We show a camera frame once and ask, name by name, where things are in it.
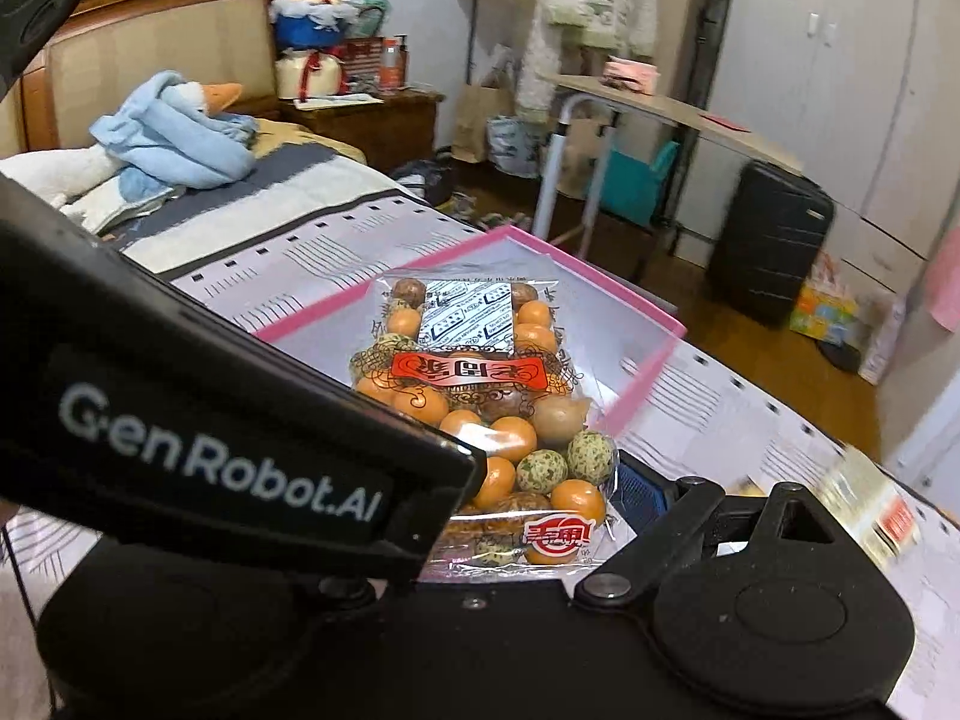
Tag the teal tote bag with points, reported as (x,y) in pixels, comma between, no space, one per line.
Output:
(632,188)

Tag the wooden nightstand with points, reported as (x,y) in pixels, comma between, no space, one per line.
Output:
(396,131)

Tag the light blue blanket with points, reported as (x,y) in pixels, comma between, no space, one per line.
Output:
(167,141)

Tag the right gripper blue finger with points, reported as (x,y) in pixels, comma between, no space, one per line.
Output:
(642,495)

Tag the brown paper bag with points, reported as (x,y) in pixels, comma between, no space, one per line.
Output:
(477,104)

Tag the colourful gift bag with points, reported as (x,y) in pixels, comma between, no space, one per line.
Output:
(826,309)

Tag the white goose plush toy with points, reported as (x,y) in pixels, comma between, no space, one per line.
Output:
(83,183)

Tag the pink hanging bag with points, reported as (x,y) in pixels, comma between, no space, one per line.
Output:
(941,295)

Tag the white leg folding table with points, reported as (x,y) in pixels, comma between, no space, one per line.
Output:
(639,124)

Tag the wooden padded headboard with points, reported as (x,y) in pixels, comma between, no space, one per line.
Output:
(109,47)

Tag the large cream snack bag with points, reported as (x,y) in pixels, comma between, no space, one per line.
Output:
(869,506)

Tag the clear bag of mixed nuts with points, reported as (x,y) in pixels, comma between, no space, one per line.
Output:
(543,508)

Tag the pink cardboard box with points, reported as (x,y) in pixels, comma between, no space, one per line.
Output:
(500,310)

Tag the black suitcase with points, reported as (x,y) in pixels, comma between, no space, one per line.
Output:
(775,227)

